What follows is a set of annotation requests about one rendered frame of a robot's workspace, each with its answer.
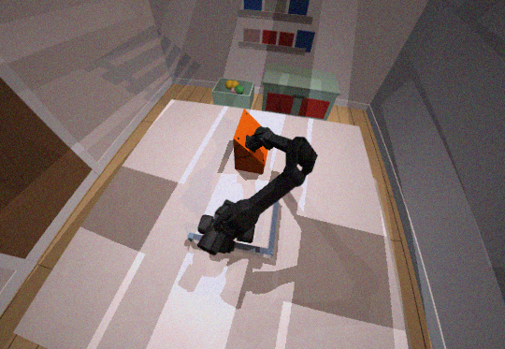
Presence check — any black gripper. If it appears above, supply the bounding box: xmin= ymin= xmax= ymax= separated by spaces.
xmin=197 ymin=214 xmax=255 ymax=243

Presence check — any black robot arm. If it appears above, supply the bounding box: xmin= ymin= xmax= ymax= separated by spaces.
xmin=197 ymin=126 xmax=318 ymax=255

